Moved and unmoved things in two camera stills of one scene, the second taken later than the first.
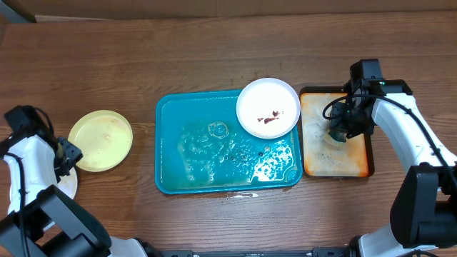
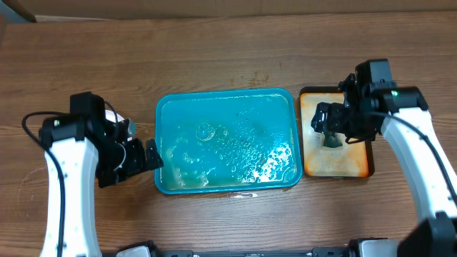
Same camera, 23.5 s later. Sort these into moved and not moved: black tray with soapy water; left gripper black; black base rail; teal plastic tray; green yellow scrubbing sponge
Moved: left gripper black; green yellow scrubbing sponge
Not moved: black base rail; teal plastic tray; black tray with soapy water
